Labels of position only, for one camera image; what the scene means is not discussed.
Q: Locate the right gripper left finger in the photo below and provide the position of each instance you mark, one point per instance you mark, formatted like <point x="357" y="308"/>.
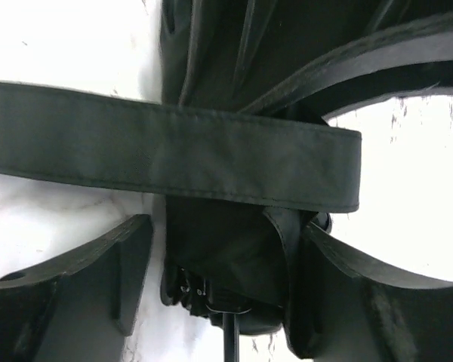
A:
<point x="78" y="306"/>

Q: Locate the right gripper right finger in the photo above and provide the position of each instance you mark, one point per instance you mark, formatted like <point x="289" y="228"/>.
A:
<point x="349" y="306"/>

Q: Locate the black folding umbrella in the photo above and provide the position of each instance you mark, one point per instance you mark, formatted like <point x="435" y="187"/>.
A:
<point x="239" y="146"/>

